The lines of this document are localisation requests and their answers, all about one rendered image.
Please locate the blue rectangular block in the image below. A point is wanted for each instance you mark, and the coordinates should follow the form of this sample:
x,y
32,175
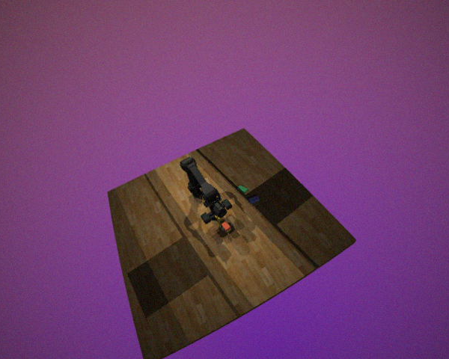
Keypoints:
x,y
254,199

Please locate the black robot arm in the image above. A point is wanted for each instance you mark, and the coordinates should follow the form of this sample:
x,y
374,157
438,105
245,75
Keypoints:
x,y
197,181

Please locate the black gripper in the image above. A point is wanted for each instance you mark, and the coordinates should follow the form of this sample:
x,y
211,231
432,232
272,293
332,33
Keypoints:
x,y
207,218

